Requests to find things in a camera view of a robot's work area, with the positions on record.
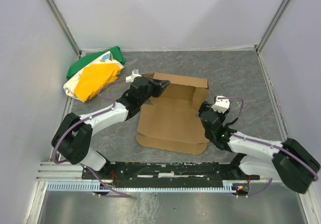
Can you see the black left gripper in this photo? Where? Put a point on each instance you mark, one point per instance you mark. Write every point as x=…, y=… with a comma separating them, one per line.
x=153, y=88

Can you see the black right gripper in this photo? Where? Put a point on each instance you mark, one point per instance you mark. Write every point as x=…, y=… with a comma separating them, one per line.
x=226, y=124

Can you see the brown cardboard box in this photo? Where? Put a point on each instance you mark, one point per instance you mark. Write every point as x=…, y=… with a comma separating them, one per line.
x=170, y=122

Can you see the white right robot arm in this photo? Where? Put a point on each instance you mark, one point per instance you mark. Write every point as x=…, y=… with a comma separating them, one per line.
x=287, y=161

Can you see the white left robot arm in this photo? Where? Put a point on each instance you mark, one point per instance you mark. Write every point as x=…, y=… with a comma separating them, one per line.
x=73, y=137

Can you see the green yellow white cloth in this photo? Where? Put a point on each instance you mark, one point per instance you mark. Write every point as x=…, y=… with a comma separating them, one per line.
x=90, y=73

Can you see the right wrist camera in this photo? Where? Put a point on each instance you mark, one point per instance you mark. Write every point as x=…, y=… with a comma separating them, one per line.
x=221, y=104

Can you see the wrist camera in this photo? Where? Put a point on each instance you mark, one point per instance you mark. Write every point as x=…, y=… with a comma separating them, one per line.
x=221, y=104
x=133, y=76

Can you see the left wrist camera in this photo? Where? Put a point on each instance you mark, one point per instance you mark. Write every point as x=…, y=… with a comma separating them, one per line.
x=133, y=76

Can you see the light blue slotted cable duct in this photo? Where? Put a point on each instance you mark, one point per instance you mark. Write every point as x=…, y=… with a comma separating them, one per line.
x=97, y=187

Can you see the aluminium frame rail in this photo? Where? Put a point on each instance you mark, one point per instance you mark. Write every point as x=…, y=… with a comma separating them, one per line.
x=49, y=171

